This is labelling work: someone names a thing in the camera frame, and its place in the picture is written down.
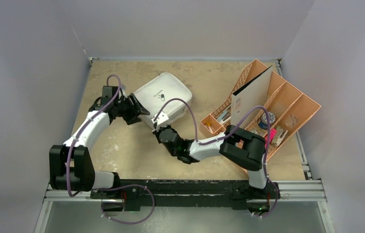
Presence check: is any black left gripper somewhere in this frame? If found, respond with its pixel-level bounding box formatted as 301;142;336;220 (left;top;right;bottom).
114;94;149;125

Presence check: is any grey medicine case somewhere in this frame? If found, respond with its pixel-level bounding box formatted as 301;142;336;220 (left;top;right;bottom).
133;72;192;130

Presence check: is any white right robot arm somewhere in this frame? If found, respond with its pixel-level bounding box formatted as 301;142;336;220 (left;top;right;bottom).
153;125;268;198

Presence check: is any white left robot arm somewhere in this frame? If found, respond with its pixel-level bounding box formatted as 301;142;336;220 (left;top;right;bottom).
49;85;150;199

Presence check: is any yellow white marker pen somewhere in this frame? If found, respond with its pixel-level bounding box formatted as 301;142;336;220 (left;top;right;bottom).
206;122;213;132

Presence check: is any grey stapler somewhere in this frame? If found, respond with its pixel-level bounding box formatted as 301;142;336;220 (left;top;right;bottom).
216;110;231;125

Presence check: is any white cardboard folder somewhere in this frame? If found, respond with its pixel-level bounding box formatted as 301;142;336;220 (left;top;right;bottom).
230;66;274;125

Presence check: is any pink sticky note block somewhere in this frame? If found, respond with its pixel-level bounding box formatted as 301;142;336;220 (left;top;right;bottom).
265;129;277;143

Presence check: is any peach plastic desk organizer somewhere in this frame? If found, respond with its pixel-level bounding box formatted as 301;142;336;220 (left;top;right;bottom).
199;59;322;179

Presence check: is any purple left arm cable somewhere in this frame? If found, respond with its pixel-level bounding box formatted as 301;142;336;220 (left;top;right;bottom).
66;74;156;225

